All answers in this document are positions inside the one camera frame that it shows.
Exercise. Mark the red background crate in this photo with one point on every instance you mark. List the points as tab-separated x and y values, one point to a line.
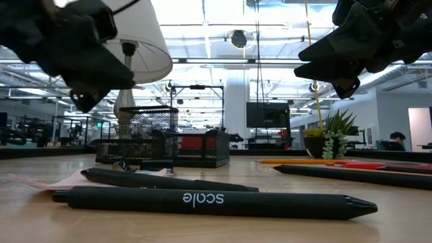
190	142

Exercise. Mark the person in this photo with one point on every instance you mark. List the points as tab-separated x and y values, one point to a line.
393	146

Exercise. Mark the pink sticky note pad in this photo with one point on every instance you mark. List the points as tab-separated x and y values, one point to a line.
60	185

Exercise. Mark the plain black pen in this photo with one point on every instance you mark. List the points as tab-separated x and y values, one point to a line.
405	169
354	175
152	182

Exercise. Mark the black aluminium table frame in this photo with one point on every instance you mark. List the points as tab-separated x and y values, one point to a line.
270	152

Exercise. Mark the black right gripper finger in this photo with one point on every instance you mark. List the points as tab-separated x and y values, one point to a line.
337	71
351	40

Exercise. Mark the black metal frame stand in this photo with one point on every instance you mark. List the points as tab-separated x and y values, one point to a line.
197	87

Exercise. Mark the black mesh desk organizer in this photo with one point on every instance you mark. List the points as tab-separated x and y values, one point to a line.
145	121

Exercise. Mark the background robot workstation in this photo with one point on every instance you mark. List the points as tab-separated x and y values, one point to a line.
33	131

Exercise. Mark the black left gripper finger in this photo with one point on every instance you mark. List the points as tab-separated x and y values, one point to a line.
84	100
98	72

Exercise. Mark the white shade table lamp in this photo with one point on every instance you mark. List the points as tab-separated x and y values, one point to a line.
152	40

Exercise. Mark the black pen with scale print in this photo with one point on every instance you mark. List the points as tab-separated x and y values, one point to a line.
202	202

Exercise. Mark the black monitor screen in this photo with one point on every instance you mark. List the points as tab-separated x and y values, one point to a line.
268	114

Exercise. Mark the potted green succulent plant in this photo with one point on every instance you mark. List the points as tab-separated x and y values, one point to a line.
317	146

